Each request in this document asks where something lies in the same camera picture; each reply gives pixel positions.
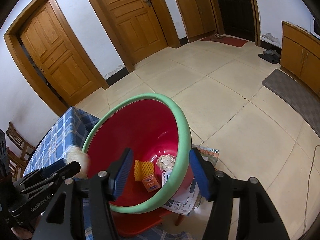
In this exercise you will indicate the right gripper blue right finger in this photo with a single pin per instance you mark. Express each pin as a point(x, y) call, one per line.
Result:
point(203, 172)

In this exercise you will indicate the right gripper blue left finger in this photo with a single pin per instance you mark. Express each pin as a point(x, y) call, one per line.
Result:
point(120, 172)

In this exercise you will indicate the orange cardboard box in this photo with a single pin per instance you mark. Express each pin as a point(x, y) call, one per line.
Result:
point(151, 183)

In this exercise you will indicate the cream paper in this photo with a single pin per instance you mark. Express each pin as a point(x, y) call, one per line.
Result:
point(166, 162)

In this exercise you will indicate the white teal medicine box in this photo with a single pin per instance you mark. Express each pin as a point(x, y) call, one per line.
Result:
point(165, 176)

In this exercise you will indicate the cream paper ball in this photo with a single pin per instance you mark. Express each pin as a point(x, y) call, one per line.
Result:
point(74, 153)

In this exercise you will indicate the wooden chair near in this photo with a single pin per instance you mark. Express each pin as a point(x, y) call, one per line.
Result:
point(20, 155)

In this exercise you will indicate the newspaper under basin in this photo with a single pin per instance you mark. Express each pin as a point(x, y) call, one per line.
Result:
point(188, 197)

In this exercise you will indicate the red plastic stool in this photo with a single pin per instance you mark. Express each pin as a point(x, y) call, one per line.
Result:
point(131, 225)

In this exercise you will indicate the red basin green rim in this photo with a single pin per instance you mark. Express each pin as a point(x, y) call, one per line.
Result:
point(150, 125)

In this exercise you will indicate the blue plaid tablecloth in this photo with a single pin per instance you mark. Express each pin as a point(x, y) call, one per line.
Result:
point(71, 129)

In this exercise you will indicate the grey floor mat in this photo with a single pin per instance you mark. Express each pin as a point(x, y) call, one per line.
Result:
point(298, 97)

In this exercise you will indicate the left wooden door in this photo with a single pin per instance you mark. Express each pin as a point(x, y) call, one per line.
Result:
point(56, 57)

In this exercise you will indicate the red doormat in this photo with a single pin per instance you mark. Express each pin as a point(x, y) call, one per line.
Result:
point(236, 42)

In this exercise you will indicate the dark slippers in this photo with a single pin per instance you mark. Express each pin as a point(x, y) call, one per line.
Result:
point(270, 56)

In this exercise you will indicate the wooden sideboard cabinet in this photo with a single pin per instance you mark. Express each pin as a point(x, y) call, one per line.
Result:
point(300, 55)

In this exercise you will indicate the low wooden cabinet door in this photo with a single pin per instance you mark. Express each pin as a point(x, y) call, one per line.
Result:
point(198, 18)

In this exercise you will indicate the black entrance door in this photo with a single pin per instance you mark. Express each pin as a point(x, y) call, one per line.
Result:
point(237, 17)

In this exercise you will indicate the right wooden door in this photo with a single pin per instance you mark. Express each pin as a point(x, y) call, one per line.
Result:
point(137, 24)

